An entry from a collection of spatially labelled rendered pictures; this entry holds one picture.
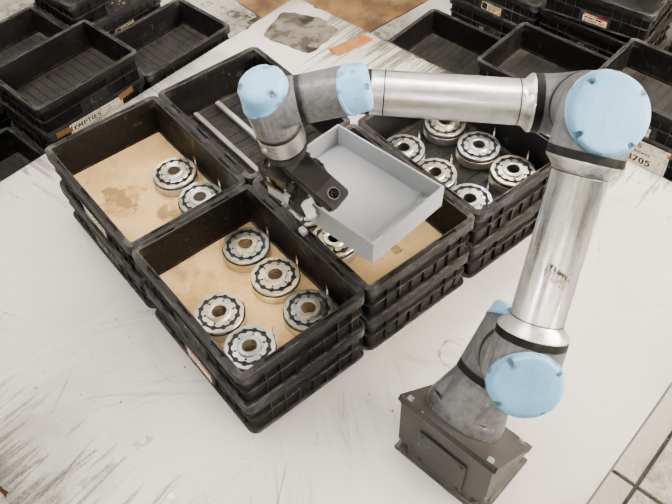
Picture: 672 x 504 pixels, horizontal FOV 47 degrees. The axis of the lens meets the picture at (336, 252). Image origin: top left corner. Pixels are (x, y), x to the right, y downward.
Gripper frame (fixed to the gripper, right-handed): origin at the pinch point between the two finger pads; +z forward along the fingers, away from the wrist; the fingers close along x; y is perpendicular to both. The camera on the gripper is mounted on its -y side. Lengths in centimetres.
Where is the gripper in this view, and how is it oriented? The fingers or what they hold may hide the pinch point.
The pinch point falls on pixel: (318, 213)
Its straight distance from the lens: 141.1
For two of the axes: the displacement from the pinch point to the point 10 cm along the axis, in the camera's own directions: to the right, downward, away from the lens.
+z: 1.8, 4.7, 8.6
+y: -7.8, -4.6, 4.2
